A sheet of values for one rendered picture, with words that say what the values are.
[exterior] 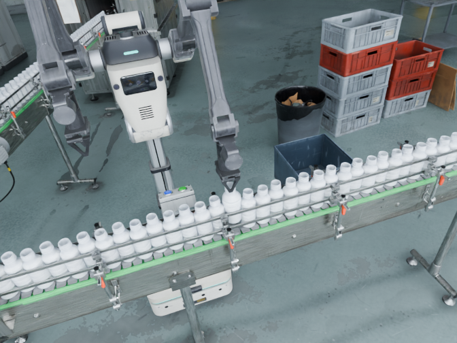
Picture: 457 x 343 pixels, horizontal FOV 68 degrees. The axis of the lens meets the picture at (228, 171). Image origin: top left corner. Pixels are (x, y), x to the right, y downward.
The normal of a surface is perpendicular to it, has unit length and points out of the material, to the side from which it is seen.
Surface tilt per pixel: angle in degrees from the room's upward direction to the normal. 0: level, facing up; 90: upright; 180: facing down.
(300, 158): 90
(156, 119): 90
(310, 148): 90
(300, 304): 0
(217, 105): 61
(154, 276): 90
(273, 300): 0
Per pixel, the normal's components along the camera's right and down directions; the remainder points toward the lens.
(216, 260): 0.30, 0.56
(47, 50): 0.18, -0.05
